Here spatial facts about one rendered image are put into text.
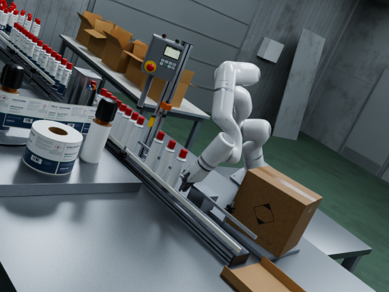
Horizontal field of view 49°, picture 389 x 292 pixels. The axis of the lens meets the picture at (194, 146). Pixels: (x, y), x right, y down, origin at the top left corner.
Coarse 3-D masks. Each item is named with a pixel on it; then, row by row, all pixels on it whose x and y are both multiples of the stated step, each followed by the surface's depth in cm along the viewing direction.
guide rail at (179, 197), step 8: (112, 136) 221; (120, 144) 215; (128, 152) 210; (136, 160) 206; (144, 168) 201; (152, 176) 197; (176, 192) 187; (184, 200) 183; (192, 208) 179; (200, 216) 176; (208, 224) 173; (216, 232) 170; (224, 240) 167; (232, 240) 165; (240, 248) 162
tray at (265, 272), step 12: (264, 264) 174; (228, 276) 154; (240, 276) 159; (252, 276) 163; (264, 276) 166; (276, 276) 170; (288, 276) 166; (240, 288) 150; (252, 288) 155; (264, 288) 158; (276, 288) 162; (288, 288) 165; (300, 288) 162
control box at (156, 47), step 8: (152, 40) 208; (160, 40) 207; (168, 40) 212; (152, 48) 208; (160, 48) 209; (152, 56) 210; (160, 56) 210; (144, 64) 211; (152, 72) 212; (160, 72) 213; (168, 72) 213; (168, 80) 215
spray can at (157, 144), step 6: (162, 132) 202; (156, 138) 201; (162, 138) 201; (156, 144) 200; (162, 144) 202; (150, 150) 202; (156, 150) 201; (150, 156) 202; (156, 156) 203; (144, 162) 205; (150, 162) 203; (150, 168) 204
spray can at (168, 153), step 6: (168, 144) 195; (174, 144) 195; (168, 150) 194; (162, 156) 196; (168, 156) 195; (162, 162) 196; (168, 162) 197; (156, 168) 199; (162, 168) 197; (162, 174) 198
